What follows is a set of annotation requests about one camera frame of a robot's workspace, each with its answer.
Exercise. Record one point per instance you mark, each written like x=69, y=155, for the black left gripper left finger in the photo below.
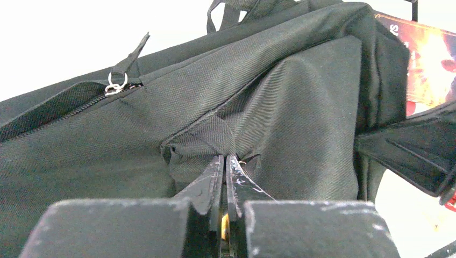
x=203, y=237

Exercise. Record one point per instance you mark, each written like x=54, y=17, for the black fabric student bag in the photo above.
x=288, y=88

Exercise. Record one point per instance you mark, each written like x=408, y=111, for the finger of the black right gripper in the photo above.
x=421, y=151

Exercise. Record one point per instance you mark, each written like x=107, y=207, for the dark cover book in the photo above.
x=431, y=70

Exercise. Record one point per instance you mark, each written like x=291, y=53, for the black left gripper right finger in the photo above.
x=240, y=188

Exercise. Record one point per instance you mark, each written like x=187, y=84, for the black microphone tripod stand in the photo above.
x=414, y=9

